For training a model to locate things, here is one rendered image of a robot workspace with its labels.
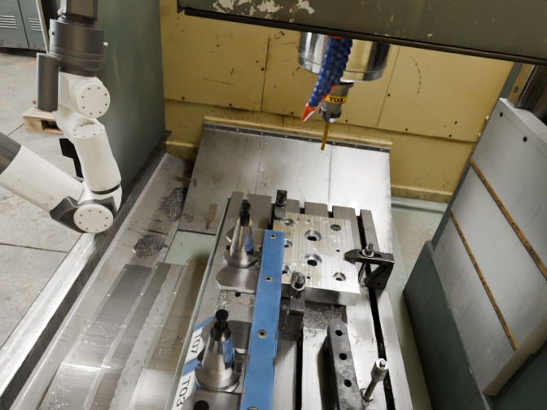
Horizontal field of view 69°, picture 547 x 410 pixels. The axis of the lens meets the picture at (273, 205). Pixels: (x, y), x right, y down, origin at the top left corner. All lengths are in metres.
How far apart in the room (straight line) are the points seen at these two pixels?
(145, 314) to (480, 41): 1.07
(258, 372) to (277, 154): 1.41
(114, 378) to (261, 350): 0.60
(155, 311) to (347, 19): 1.02
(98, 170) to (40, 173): 0.11
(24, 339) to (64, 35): 0.73
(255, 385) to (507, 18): 0.49
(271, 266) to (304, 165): 1.20
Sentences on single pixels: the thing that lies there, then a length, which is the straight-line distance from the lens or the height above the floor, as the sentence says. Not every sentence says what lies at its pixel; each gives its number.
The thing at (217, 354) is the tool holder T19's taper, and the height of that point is 1.27.
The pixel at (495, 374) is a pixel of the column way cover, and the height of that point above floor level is 0.98.
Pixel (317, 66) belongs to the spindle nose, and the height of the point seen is 1.52.
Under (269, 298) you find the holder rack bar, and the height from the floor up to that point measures 1.23.
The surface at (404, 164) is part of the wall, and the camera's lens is 2.07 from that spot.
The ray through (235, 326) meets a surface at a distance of 0.62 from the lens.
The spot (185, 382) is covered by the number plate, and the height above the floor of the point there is 0.94.
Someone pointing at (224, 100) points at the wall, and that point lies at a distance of 1.90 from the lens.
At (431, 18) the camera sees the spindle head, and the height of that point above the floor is 1.65.
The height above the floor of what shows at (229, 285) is 1.22.
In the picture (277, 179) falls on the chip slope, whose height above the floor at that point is 0.76.
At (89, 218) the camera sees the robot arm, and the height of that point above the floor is 1.14.
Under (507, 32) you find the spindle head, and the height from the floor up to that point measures 1.65.
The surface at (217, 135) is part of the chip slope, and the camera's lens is 1.93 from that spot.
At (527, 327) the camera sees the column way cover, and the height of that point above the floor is 1.13.
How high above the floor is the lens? 1.71
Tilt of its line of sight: 36 degrees down
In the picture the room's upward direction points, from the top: 8 degrees clockwise
